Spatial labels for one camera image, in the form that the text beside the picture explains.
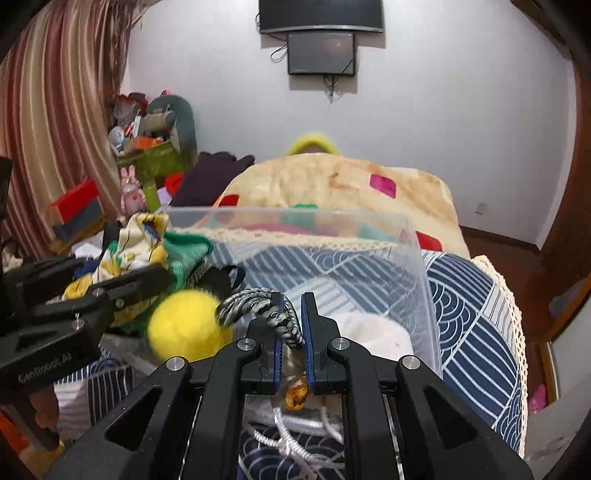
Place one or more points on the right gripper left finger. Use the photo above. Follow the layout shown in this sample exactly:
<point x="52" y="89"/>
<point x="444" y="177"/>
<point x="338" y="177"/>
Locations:
<point x="184" y="420"/>

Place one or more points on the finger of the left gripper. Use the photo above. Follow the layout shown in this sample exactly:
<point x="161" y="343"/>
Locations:
<point x="130" y="289"/>
<point x="49" y="276"/>

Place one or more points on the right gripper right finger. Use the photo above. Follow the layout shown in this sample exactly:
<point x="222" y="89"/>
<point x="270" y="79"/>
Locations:
<point x="438" y="435"/>

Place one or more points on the floral fabric scrunchie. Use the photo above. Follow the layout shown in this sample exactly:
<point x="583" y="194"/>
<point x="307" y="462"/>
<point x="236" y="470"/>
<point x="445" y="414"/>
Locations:
<point x="139" y="244"/>

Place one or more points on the yellow fuzzy ball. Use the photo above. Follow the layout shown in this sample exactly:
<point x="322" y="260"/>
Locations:
<point x="184" y="325"/>

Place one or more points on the white drawstring pouch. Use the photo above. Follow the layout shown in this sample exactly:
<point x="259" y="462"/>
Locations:
<point x="356" y="389"/>

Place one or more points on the black knitted hat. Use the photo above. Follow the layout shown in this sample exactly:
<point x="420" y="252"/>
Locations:
<point x="220" y="282"/>

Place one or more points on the person's right hand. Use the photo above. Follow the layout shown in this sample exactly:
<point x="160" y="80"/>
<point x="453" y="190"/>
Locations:
<point x="46" y="407"/>

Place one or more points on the red box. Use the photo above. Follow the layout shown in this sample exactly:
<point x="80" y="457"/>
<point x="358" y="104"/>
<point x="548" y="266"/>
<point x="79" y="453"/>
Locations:
<point x="71" y="203"/>

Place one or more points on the clear plastic storage bin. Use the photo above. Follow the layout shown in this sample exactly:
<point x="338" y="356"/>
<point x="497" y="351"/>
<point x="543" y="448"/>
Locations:
<point x="352" y="261"/>

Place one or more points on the pink rabbit plush toy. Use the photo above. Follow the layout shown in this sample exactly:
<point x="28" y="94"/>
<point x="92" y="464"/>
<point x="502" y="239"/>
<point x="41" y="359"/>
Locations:
<point x="132" y="197"/>

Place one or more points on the blue patterned tablecloth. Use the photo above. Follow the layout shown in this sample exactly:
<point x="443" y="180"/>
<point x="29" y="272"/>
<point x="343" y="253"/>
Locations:
<point x="482" y="352"/>

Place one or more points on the green bottle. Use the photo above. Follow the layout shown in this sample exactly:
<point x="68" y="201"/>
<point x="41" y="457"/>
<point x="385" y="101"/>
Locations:
<point x="152" y="200"/>

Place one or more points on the red cloth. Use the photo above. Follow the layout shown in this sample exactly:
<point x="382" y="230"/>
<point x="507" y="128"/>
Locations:
<point x="173" y="182"/>

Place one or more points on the dark purple garment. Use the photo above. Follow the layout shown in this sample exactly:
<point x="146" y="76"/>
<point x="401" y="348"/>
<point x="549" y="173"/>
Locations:
<point x="208" y="178"/>

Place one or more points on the green storage box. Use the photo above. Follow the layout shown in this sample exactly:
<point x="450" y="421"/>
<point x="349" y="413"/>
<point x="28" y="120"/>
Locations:
<point x="158" y="161"/>

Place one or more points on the striped red gold curtain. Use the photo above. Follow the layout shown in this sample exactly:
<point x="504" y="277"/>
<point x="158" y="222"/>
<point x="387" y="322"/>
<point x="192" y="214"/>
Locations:
<point x="57" y="81"/>

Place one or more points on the grey green plush toy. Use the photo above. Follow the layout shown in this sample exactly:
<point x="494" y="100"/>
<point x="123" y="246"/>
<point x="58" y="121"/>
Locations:
<point x="171" y="117"/>

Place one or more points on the brown wooden door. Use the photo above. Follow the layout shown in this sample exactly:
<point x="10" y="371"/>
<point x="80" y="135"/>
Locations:
<point x="564" y="284"/>

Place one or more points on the beige plush blanket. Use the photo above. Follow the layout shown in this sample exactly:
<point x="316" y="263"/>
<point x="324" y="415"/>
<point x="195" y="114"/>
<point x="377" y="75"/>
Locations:
<point x="332" y="182"/>

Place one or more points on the wall power socket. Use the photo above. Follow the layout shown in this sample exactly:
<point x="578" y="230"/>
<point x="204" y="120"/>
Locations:
<point x="481" y="208"/>

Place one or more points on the large wall television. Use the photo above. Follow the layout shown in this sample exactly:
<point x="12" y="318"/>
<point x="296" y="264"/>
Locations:
<point x="300" y="15"/>

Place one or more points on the small wall monitor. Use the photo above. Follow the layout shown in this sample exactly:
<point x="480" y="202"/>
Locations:
<point x="327" y="53"/>

